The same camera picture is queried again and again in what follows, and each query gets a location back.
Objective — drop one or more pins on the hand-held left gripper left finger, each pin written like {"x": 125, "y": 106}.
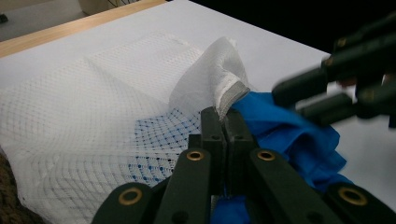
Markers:
{"x": 216, "y": 140}

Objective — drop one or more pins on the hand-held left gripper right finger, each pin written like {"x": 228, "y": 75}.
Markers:
{"x": 238, "y": 140}

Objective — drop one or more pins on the blue cloth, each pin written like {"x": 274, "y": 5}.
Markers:
{"x": 280, "y": 124}

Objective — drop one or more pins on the white mesh laundry bag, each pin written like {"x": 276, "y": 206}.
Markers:
{"x": 93, "y": 109}

